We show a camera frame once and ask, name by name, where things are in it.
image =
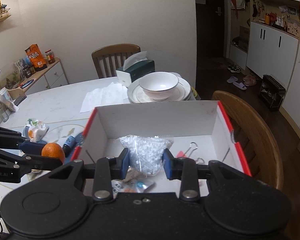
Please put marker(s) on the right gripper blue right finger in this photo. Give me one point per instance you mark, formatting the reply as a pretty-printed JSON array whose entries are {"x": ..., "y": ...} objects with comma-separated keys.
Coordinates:
[{"x": 184, "y": 170}]

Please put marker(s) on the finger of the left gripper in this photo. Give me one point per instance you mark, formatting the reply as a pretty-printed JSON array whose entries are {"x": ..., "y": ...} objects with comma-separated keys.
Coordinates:
[
  {"x": 38, "y": 162},
  {"x": 28, "y": 147}
]

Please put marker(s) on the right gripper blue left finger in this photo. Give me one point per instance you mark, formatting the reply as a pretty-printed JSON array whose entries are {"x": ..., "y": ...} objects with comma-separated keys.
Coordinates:
[{"x": 107, "y": 169}]

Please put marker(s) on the pink binder clip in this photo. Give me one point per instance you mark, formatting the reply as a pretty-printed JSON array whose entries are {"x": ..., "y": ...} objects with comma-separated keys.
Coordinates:
[{"x": 189, "y": 152}]

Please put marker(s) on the orange mandarin fruit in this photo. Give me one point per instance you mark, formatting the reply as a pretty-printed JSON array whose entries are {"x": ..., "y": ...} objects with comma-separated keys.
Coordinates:
[{"x": 53, "y": 150}]

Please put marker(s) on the bag of white beads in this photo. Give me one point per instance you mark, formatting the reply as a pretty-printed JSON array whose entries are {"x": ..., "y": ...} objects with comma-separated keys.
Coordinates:
[{"x": 145, "y": 153}]

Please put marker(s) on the red cardboard box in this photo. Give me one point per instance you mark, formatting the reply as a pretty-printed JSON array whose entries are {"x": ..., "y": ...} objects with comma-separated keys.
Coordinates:
[{"x": 200, "y": 130}]

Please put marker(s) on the blue orange patterned tissue pack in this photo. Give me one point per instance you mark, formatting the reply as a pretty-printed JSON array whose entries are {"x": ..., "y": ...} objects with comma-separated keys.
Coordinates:
[{"x": 35, "y": 130}]

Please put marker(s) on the packaged bread roll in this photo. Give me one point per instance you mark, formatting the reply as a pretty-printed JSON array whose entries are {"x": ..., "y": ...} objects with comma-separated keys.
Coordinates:
[{"x": 134, "y": 182}]

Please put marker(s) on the dark blue-capped small bottle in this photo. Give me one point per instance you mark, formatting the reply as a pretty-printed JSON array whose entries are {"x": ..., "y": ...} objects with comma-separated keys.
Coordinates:
[{"x": 69, "y": 145}]

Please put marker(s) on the white paper napkin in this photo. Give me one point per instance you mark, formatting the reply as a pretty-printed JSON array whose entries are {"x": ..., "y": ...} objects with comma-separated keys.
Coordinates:
[{"x": 113, "y": 94}]

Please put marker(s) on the white side cabinet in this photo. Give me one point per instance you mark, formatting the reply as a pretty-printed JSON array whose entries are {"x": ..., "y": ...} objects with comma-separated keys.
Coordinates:
[{"x": 51, "y": 77}]

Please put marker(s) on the white stacked plates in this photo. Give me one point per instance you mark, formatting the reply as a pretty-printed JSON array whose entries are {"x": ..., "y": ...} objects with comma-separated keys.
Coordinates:
[{"x": 181, "y": 93}]

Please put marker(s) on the orange snack bag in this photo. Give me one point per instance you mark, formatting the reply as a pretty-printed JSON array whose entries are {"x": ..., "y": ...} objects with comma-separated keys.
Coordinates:
[{"x": 36, "y": 57}]

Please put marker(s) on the white porcelain bowl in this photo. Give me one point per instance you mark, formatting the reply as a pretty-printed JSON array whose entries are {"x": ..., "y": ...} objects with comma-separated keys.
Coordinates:
[{"x": 159, "y": 86}]

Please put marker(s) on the red lidded jar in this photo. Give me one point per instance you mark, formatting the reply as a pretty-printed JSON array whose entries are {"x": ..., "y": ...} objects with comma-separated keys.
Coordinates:
[{"x": 50, "y": 56}]

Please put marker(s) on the green white tissue box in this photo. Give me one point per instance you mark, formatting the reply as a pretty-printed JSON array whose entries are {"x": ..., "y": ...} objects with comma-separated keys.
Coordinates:
[{"x": 135, "y": 67}]

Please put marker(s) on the wooden dining chair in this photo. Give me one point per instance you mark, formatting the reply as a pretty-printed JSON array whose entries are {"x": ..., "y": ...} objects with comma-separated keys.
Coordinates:
[{"x": 109, "y": 58}]

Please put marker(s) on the white wall cabinets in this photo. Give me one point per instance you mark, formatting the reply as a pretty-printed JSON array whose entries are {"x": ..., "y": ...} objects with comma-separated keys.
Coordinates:
[{"x": 265, "y": 41}]

